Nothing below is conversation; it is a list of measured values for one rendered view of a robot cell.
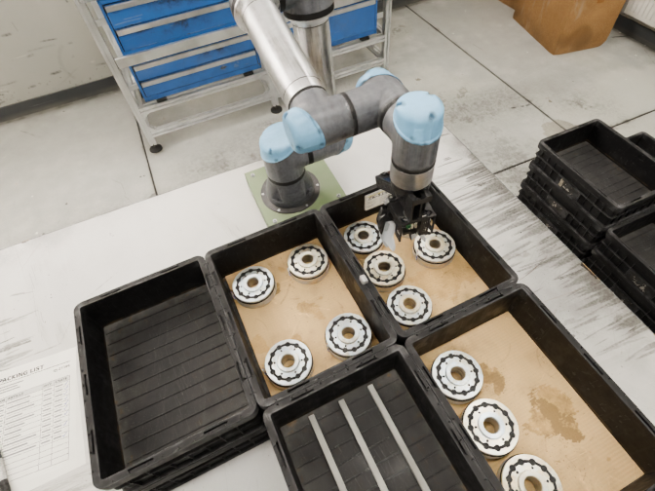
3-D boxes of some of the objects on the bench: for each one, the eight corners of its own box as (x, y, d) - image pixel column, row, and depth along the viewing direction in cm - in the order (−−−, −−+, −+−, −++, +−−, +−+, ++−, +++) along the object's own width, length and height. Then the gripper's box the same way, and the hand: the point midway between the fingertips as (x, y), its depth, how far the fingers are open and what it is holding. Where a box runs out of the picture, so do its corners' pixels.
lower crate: (121, 345, 110) (97, 326, 100) (227, 299, 116) (215, 277, 106) (149, 504, 88) (123, 499, 78) (279, 436, 94) (270, 425, 84)
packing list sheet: (-16, 378, 107) (-17, 377, 107) (76, 341, 111) (75, 341, 111) (-24, 515, 89) (-25, 515, 88) (86, 466, 93) (85, 465, 93)
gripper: (390, 207, 70) (384, 273, 87) (455, 188, 71) (437, 257, 89) (371, 173, 75) (369, 243, 92) (433, 156, 76) (419, 228, 94)
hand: (398, 237), depth 91 cm, fingers open, 5 cm apart
